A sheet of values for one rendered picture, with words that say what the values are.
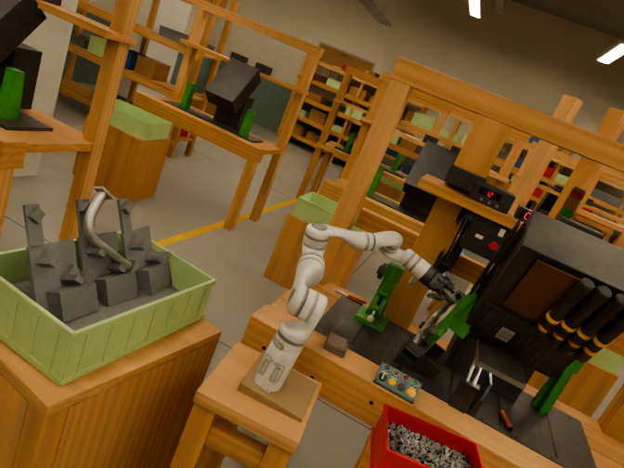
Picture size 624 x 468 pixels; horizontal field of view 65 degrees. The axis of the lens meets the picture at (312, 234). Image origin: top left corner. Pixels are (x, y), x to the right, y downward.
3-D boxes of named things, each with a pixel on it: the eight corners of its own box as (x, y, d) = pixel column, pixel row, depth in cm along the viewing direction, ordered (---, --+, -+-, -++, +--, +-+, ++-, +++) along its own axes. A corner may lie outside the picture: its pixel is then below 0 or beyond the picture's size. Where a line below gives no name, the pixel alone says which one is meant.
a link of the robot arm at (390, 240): (407, 244, 185) (375, 241, 180) (396, 256, 192) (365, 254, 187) (402, 228, 189) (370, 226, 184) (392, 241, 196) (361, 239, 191)
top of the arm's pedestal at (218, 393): (293, 454, 134) (299, 444, 132) (191, 401, 137) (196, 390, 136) (318, 392, 164) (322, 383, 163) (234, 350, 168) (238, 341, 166)
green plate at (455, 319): (452, 350, 177) (494, 310, 169) (435, 334, 178) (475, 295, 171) (454, 338, 188) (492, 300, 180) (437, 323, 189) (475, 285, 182)
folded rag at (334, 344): (327, 336, 182) (331, 330, 181) (346, 345, 181) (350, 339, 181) (322, 349, 173) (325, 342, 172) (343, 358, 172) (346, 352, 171)
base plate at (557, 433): (601, 493, 160) (604, 489, 159) (309, 331, 184) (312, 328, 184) (578, 424, 199) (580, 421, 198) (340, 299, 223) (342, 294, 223)
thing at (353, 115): (387, 188, 1110) (430, 94, 1044) (274, 136, 1176) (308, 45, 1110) (391, 187, 1160) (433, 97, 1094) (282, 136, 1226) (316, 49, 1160)
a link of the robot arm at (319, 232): (369, 225, 188) (362, 243, 192) (304, 218, 178) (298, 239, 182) (378, 236, 180) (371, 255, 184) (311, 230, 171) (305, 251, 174)
